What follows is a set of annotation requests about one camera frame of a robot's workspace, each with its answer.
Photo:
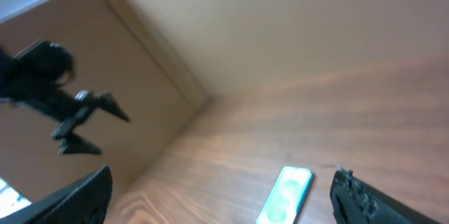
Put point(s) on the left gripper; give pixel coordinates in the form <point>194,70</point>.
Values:
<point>72,111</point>

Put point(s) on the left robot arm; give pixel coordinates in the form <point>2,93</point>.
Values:
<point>35,77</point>

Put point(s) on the turquoise screen smartphone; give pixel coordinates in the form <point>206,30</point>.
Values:
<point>286,199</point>

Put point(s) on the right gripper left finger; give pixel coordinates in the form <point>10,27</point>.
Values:
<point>85,201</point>

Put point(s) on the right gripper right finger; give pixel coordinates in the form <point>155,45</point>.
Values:
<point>356,202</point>

